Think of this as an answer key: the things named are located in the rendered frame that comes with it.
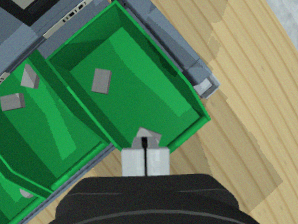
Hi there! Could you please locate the green bin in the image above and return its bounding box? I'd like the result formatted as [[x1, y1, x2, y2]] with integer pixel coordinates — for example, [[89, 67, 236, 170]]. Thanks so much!
[[45, 0, 211, 154], [0, 159, 51, 224], [0, 49, 111, 193]]

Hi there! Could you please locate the grey rectangular block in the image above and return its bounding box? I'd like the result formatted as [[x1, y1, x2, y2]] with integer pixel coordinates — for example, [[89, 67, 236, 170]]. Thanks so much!
[[91, 68, 112, 94], [0, 93, 26, 111], [136, 126, 162, 144], [21, 64, 40, 89]]

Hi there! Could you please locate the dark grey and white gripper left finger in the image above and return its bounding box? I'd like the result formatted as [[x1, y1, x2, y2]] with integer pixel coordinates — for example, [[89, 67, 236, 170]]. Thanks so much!
[[121, 137, 146, 176]]

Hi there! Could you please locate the dark grey case with orange latches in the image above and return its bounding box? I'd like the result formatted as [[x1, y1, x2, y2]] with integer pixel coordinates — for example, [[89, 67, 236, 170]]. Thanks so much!
[[0, 0, 60, 27]]

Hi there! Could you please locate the grey steel disc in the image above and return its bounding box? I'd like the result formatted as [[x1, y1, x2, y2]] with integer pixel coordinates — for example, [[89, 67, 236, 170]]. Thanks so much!
[[19, 188, 34, 198]]

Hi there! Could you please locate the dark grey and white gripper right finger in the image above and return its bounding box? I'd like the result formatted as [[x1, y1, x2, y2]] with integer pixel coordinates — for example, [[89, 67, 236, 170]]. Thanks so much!
[[144, 136, 170, 176]]

